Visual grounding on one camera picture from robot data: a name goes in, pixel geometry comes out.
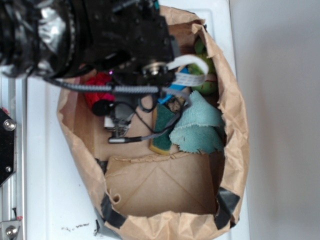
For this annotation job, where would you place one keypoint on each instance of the green yellow sponge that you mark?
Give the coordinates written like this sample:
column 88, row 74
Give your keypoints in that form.
column 161, row 118

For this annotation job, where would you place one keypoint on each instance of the aluminium frame rail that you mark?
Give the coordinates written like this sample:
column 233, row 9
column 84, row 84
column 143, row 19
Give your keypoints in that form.
column 13, row 193

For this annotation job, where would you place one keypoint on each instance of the blue plastic block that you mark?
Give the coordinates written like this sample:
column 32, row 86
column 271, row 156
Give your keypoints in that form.
column 176, row 87

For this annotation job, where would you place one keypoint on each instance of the silver corner bracket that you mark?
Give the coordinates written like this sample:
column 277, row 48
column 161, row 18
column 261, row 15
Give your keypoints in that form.
column 10, row 230

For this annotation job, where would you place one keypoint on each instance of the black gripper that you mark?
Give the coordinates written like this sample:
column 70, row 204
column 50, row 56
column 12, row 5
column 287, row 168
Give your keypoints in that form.
column 127, row 37

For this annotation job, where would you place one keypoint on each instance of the light blue cloth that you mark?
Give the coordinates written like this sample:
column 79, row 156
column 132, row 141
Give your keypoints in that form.
column 200, row 129

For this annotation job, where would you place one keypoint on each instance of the black metal bracket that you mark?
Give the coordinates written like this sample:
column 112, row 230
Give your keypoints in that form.
column 7, row 146

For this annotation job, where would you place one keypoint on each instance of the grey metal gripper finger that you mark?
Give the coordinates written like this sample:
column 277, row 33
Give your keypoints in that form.
column 118, row 120

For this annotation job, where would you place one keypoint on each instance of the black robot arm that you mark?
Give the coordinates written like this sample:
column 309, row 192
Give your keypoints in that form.
column 38, row 38

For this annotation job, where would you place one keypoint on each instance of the green plush toy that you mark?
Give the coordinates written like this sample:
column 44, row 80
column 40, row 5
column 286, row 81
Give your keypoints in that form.
column 210, row 86

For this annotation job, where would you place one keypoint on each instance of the brown paper bag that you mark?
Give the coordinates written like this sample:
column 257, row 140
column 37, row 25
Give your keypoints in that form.
column 141, row 195

